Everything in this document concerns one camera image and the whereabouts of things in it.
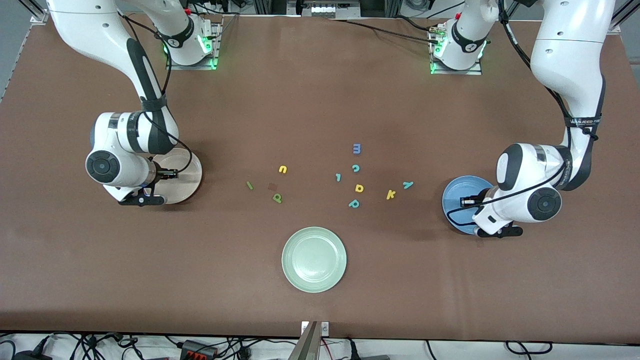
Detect blue round plate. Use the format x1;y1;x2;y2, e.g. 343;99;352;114
441;175;497;236

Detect brown round plate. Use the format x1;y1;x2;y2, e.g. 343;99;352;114
149;149;203;205

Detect pale green round plate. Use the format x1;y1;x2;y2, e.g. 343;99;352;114
281;226;348;294

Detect black power strip red switches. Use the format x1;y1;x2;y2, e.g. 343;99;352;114
180;339;219;360

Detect grey control box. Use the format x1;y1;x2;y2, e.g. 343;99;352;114
287;0;361;20

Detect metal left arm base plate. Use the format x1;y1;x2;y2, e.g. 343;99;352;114
430;30;483;76

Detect black looped cable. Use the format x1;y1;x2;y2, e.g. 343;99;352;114
505;341;554;357

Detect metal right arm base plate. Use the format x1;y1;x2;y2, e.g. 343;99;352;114
166;22;222;71

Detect short black table cable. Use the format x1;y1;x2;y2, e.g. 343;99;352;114
392;15;441;33

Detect long black table cable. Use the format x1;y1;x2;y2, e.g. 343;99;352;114
327;17;441;46

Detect aluminium frame profile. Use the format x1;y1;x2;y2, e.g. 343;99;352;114
607;0;640;35
20;0;50;26

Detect aluminium camera post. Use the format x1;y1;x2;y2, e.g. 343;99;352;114
287;321;321;360

